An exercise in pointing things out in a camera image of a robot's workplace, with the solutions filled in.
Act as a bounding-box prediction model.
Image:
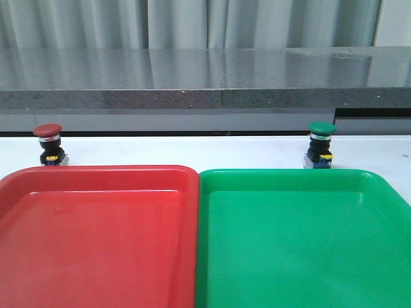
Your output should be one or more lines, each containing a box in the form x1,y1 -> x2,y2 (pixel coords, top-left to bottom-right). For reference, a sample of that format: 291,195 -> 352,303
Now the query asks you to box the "green mushroom push button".
304,121 -> 337,169

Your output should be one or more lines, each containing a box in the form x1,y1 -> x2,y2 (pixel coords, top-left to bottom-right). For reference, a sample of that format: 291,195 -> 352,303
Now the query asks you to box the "red plastic tray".
1,166 -> 198,307

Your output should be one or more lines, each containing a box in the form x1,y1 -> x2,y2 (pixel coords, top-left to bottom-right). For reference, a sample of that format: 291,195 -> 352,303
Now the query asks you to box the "green plastic tray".
195,169 -> 410,307

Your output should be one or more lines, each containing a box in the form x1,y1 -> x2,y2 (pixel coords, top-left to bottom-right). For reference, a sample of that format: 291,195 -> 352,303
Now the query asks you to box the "grey curtain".
1,1 -> 381,49

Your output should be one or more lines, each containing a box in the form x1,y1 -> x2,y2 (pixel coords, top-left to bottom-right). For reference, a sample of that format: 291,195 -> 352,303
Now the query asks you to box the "grey stone counter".
1,47 -> 410,136

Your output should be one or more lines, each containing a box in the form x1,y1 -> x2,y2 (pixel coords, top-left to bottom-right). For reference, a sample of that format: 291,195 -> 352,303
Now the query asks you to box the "red mushroom push button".
33,123 -> 69,166

